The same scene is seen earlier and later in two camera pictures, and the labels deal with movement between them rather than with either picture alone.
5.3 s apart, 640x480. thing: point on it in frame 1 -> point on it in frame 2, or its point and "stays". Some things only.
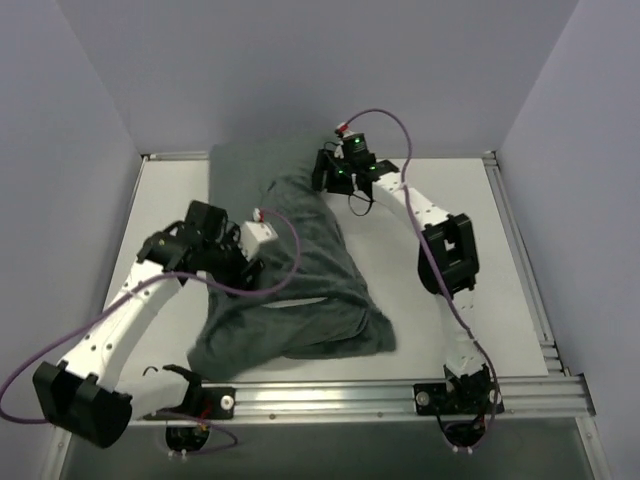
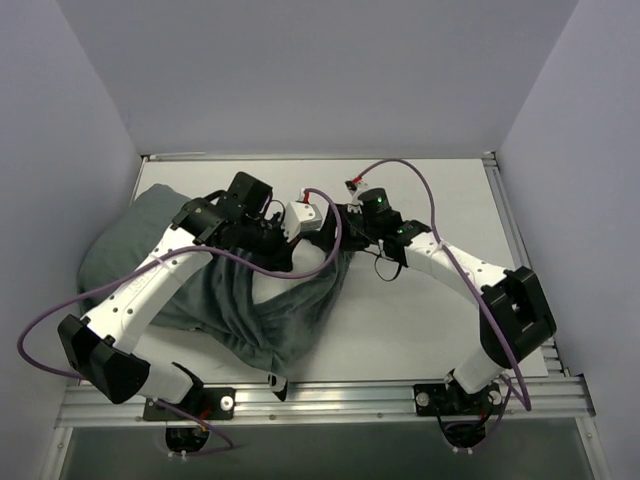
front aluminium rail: x=569 y=397 stays
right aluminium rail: x=542 y=322 stays
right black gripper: x=322 y=170 -> x=338 y=232
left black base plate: x=202 y=403 stays
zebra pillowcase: x=307 y=298 -> x=214 y=309
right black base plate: x=458 y=399 stays
